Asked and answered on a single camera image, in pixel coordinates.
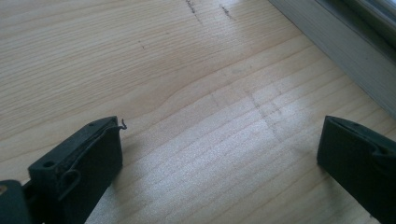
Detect white book with picture grid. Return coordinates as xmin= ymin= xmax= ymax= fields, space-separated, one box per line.
xmin=267 ymin=0 xmax=396 ymax=119

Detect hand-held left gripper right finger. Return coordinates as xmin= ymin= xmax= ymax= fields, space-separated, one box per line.
xmin=317 ymin=115 xmax=396 ymax=224

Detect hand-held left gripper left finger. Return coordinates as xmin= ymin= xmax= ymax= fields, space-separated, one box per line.
xmin=27 ymin=116 xmax=128 ymax=224

